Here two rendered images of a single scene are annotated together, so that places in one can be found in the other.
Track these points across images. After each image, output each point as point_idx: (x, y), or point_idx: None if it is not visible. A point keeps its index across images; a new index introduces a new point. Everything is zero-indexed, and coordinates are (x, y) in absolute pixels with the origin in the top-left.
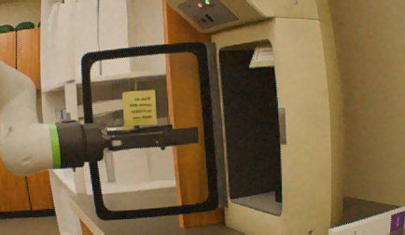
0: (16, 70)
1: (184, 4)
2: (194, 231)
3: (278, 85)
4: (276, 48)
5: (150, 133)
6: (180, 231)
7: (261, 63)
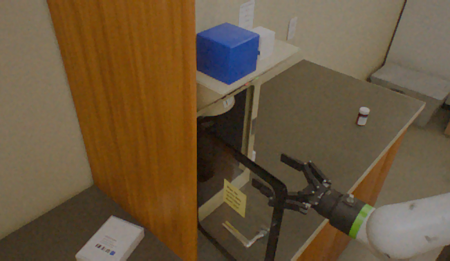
0: (408, 201)
1: (235, 90)
2: (207, 247)
3: (254, 108)
4: (258, 87)
5: (313, 165)
6: (209, 257)
7: (231, 105)
